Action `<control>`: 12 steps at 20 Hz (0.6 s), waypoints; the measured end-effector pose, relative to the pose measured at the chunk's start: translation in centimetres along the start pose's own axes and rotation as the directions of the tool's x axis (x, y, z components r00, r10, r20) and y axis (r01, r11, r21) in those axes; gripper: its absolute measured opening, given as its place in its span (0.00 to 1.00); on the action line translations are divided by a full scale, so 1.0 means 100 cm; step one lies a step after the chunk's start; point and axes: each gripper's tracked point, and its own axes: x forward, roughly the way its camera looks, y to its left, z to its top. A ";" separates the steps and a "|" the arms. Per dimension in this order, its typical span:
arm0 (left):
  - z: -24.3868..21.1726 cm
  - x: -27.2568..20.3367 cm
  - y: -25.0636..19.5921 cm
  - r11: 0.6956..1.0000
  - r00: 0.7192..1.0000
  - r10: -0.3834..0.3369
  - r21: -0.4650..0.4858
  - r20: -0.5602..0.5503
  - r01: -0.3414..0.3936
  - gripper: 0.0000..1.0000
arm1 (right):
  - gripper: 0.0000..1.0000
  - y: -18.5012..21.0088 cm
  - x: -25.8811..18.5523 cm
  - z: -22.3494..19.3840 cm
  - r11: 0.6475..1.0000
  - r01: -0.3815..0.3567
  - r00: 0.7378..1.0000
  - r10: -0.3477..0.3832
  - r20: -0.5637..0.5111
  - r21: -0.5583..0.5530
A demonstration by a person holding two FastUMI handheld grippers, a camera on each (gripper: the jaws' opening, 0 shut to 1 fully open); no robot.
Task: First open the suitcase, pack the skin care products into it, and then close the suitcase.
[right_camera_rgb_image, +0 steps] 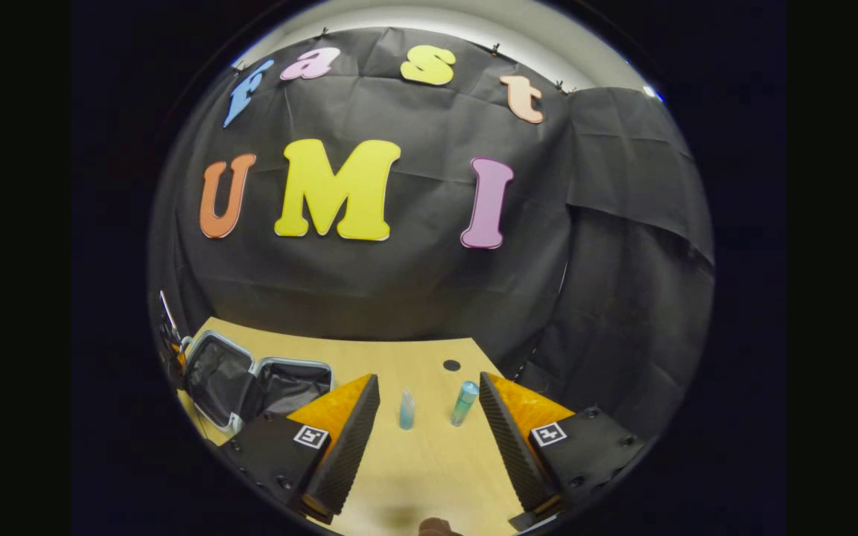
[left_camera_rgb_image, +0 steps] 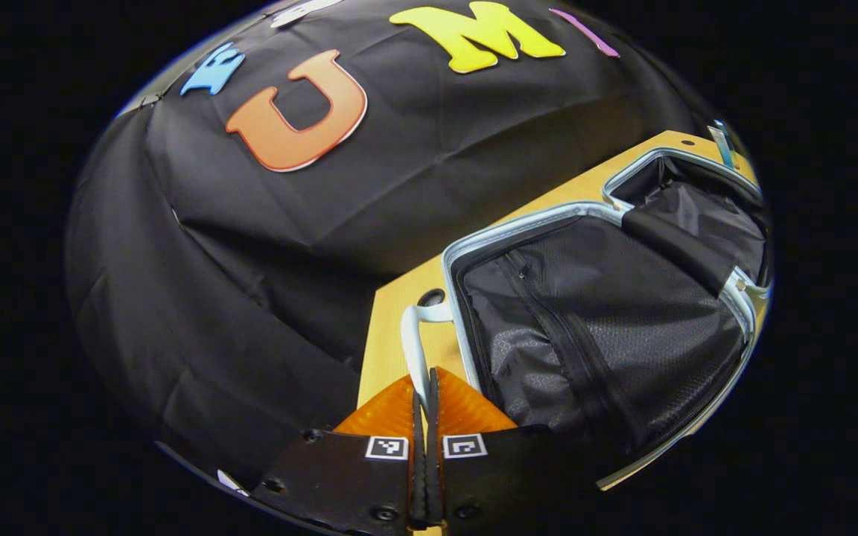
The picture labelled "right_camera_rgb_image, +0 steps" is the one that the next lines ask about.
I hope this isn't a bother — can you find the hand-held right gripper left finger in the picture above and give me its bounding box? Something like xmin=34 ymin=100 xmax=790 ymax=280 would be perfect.
xmin=219 ymin=374 xmax=382 ymax=525

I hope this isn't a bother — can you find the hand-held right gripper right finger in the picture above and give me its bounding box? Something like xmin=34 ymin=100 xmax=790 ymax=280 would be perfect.
xmin=479 ymin=371 xmax=648 ymax=525

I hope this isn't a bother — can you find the light blue suitcase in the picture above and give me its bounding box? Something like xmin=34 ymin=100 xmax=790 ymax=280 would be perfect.
xmin=182 ymin=330 xmax=334 ymax=437

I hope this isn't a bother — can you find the blue skin care bottle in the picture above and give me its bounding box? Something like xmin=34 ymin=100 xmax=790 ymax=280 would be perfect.
xmin=450 ymin=380 xmax=480 ymax=427

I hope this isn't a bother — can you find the black backdrop cloth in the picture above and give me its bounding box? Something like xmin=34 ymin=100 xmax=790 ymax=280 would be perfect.
xmin=147 ymin=28 xmax=716 ymax=441

